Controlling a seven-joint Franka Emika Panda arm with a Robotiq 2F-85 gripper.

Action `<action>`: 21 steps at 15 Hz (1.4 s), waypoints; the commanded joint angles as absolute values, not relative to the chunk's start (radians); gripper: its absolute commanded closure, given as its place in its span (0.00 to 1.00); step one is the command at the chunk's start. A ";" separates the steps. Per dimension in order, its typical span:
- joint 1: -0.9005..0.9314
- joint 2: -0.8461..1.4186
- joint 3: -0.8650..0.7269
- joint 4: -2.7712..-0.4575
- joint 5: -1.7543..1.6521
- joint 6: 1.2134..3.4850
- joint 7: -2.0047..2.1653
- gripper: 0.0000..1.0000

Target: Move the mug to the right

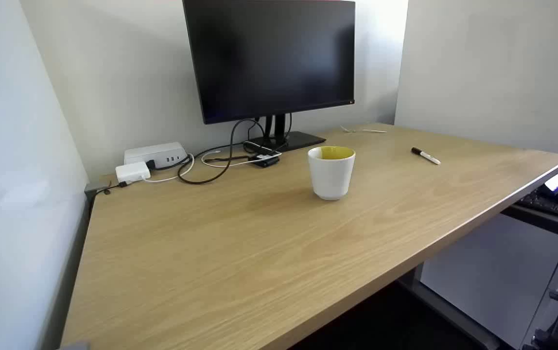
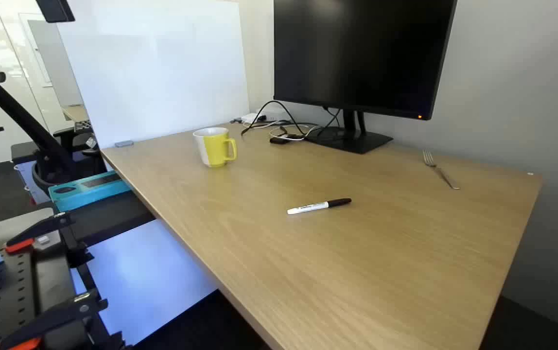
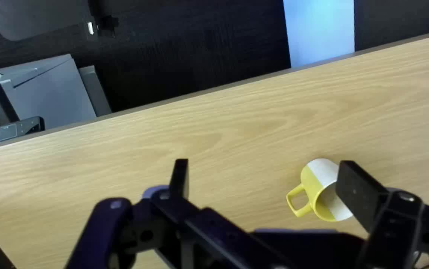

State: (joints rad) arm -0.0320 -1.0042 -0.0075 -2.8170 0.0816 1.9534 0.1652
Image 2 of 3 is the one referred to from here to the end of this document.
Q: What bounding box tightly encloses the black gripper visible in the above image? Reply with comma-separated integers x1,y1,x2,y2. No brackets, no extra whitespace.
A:
35,0,78,24

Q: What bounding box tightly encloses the yellow and white mug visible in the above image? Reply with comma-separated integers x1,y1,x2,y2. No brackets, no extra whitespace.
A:
191,125,240,168

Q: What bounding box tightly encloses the white board panel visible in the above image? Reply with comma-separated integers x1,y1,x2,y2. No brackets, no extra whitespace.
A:
57,0,253,151

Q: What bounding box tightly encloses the teal plastic tray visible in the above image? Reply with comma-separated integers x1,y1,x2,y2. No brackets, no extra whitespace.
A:
47,168,135,213

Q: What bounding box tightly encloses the black clamp with orange trigger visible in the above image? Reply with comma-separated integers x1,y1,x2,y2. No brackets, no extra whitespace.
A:
0,289,129,350
2,209,96,267

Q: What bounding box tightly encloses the pale blue sheet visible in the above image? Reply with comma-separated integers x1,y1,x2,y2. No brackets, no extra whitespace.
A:
70,217,220,347

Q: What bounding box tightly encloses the black perforated board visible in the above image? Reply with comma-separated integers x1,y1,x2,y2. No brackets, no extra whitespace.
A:
0,248,41,350

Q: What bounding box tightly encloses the black computer monitor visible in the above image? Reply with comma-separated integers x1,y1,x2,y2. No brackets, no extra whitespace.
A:
273,0,459,122

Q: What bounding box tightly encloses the black monitor stand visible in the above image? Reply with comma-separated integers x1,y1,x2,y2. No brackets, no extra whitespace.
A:
304,106,395,155

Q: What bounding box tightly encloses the black and white marker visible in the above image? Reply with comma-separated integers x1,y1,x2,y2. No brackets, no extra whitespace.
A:
286,195,354,217

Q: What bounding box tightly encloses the silver metal fork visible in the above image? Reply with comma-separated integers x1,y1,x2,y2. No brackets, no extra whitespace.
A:
420,149,461,192

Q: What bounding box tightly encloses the black cable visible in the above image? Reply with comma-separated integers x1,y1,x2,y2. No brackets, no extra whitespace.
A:
240,96,345,139

